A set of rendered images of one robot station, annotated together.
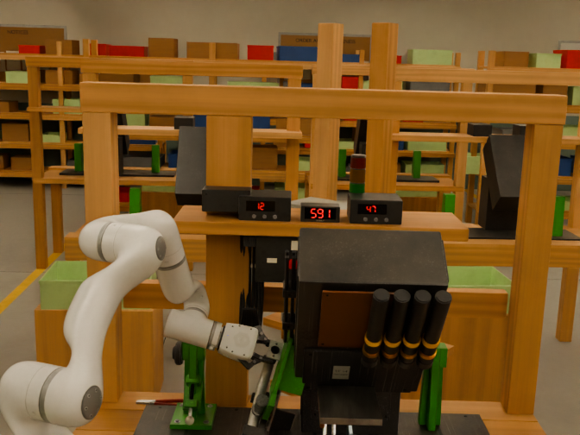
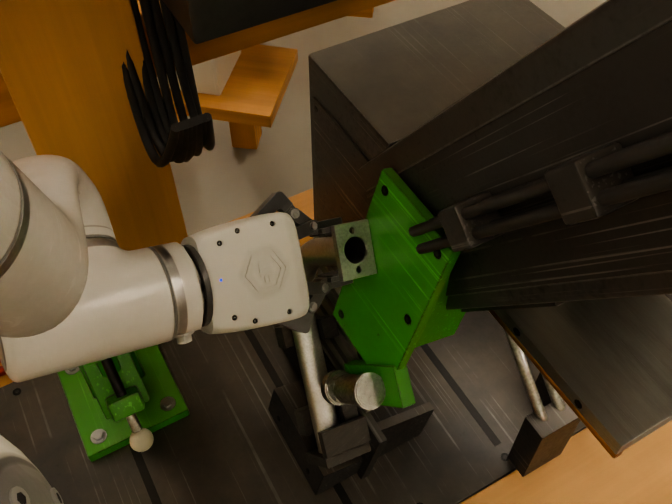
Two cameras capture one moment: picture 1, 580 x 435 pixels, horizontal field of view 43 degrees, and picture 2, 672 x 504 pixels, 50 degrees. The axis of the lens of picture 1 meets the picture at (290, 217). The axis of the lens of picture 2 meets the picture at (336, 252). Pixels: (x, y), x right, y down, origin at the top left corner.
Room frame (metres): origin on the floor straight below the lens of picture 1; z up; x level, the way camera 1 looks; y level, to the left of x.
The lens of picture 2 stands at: (1.63, 0.27, 1.75)
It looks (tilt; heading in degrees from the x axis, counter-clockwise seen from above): 51 degrees down; 331
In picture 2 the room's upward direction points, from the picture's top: straight up
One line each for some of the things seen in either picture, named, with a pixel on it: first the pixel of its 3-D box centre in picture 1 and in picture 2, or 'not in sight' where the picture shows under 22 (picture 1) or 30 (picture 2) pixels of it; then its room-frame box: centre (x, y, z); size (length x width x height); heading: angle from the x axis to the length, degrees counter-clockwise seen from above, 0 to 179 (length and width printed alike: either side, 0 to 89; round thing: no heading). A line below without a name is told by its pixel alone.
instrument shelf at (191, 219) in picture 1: (318, 222); not in sight; (2.30, -0.09, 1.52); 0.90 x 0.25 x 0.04; 90
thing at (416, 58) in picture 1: (356, 121); not in sight; (11.59, -1.01, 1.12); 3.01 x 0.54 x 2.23; 93
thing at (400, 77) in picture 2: (349, 370); (440, 162); (2.18, -0.20, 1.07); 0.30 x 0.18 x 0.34; 90
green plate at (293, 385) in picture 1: (292, 365); (415, 273); (1.98, -0.02, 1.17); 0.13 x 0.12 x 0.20; 90
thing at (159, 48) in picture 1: (212, 133); not in sight; (9.09, 0.98, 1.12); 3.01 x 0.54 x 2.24; 93
